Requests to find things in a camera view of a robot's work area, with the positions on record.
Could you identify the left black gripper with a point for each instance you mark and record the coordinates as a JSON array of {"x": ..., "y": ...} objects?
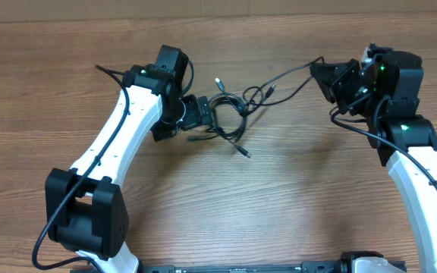
[{"x": 196, "y": 117}]

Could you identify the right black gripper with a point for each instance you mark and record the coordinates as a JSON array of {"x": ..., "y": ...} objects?
[{"x": 341, "y": 80}]

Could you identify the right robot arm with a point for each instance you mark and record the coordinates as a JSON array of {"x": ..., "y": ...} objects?
[{"x": 377, "y": 97}]

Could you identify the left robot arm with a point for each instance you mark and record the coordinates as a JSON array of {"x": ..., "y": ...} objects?
[{"x": 85, "y": 207}]

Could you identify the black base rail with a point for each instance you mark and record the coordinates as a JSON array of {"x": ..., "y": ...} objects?
[{"x": 304, "y": 267}]

